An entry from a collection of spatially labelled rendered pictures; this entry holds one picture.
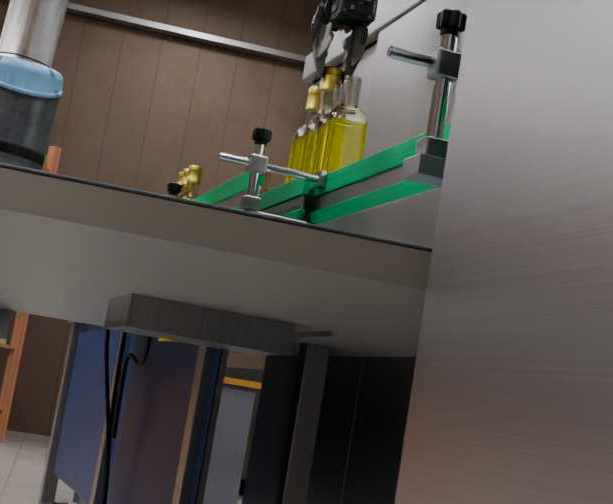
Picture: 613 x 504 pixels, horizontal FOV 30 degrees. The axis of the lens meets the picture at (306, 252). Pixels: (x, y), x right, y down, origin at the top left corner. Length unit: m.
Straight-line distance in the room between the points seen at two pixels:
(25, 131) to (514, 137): 0.98
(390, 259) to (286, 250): 0.09
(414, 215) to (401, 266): 0.43
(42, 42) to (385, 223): 0.67
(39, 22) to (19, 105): 0.22
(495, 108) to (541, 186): 0.11
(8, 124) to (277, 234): 0.80
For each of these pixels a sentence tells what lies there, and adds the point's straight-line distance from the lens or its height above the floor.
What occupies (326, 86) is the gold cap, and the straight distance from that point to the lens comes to 1.98.
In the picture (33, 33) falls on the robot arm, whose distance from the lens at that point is 1.85.
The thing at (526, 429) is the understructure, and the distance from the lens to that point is 0.73.
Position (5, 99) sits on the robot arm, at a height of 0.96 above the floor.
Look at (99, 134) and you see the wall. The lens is 12.01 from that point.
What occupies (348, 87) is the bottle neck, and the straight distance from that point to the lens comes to 1.86.
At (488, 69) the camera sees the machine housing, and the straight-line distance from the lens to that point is 0.88.
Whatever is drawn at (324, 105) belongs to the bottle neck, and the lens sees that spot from 1.97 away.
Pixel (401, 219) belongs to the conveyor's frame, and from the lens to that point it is 1.40.
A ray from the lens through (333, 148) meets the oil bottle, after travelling 1.82.
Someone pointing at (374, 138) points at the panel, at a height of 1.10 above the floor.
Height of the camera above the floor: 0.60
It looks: 8 degrees up
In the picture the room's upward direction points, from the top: 9 degrees clockwise
